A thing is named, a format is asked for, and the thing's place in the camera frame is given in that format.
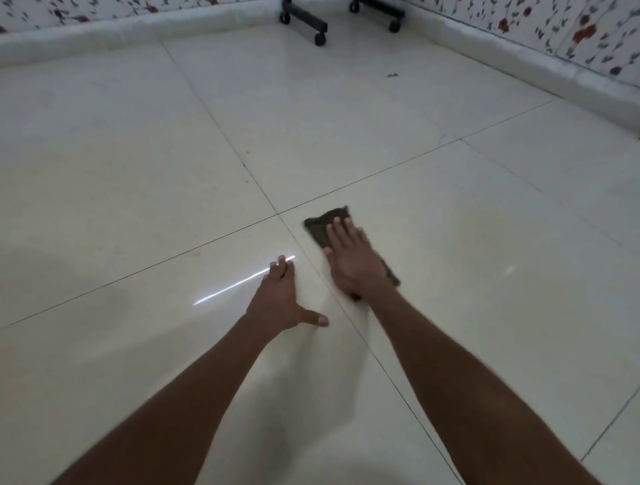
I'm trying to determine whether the person's left hand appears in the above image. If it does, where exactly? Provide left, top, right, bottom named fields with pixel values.
left=245, top=255, right=330, bottom=334

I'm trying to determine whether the person's right hand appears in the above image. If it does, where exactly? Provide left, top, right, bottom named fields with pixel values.
left=323, top=216, right=392, bottom=299

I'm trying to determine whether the dark green cleaning cloth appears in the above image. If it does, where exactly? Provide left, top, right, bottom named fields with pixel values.
left=304, top=205, right=402, bottom=302

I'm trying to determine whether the person's right forearm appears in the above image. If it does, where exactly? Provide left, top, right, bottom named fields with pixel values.
left=368, top=286, right=603, bottom=485

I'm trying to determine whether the person's left forearm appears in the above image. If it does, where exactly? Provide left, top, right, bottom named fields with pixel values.
left=50, top=314, right=303, bottom=485

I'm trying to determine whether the black wheeled stand leg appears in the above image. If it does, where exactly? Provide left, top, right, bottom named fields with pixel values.
left=279, top=0, right=329, bottom=47
left=349, top=0, right=405, bottom=34

